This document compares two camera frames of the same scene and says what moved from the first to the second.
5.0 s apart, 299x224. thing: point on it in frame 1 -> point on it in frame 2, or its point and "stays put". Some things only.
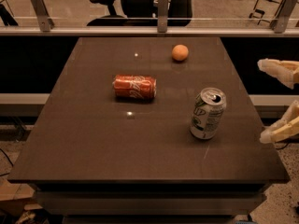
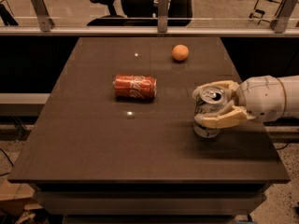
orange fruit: [179, 52] stays put
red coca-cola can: [138, 87] stays put
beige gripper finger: [286, 72] -> [263, 96]
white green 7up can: [207, 113] stays put
